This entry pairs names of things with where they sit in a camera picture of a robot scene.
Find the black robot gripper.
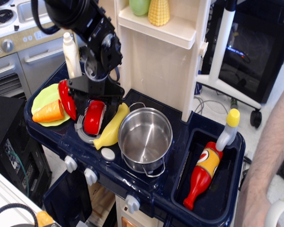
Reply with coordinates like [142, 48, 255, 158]
[67, 75, 124, 134]

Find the red and white toy sushi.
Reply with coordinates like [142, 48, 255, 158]
[84, 100, 106, 135]

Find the person's forearm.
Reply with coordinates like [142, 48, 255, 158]
[234, 91, 284, 227]

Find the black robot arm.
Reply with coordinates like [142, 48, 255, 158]
[31, 0, 124, 135]

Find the stainless steel pot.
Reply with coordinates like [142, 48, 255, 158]
[118, 106, 173, 178]

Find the grey toy stove burner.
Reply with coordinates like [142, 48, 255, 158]
[74, 115, 101, 145]

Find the navy toy kitchen counter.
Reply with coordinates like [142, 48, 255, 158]
[23, 61, 246, 227]

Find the yellow toy banana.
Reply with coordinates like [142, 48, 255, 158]
[93, 103, 130, 150]

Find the red toy chili pepper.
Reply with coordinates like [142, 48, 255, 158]
[58, 79, 77, 121]

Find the orange toy carrot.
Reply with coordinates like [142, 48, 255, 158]
[32, 99, 64, 123]

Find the white toy bottle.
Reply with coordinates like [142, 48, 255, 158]
[62, 32, 82, 79]

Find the grey oval button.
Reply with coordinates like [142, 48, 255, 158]
[101, 148, 115, 161]

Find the light green toy plate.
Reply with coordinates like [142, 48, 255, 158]
[31, 83, 70, 127]

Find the grey left stove knob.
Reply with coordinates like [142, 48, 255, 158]
[64, 156, 78, 173]

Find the grey stove knob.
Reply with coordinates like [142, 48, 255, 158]
[64, 156, 78, 173]
[84, 168, 98, 186]
[125, 194, 140, 214]

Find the grey middle stove knob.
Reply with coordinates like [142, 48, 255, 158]
[84, 168, 98, 186]

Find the cream toy kitchen shelf tower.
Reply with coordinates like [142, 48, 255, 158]
[94, 0, 213, 123]

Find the grey wooden toy kitchen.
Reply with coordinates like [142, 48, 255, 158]
[0, 0, 86, 100]

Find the black computer tower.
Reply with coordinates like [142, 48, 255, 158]
[0, 96, 52, 207]

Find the grey right stove knob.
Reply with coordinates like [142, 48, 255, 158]
[125, 194, 140, 214]

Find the green toy vegetable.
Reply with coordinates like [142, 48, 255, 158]
[129, 0, 151, 16]

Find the yellow toy corn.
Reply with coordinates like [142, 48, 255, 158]
[148, 0, 170, 26]

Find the white rolling stand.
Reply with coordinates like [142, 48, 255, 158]
[197, 0, 262, 128]

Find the red yellow toy ketchup bottle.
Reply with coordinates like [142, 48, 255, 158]
[183, 142, 223, 210]

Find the grey yellow toy faucet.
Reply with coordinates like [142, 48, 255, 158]
[215, 108, 240, 151]

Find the black monitor screen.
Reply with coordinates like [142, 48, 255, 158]
[201, 0, 284, 104]

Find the black braided cable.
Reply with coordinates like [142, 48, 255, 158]
[0, 203, 40, 227]

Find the black cable loop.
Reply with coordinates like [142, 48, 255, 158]
[238, 156, 253, 190]

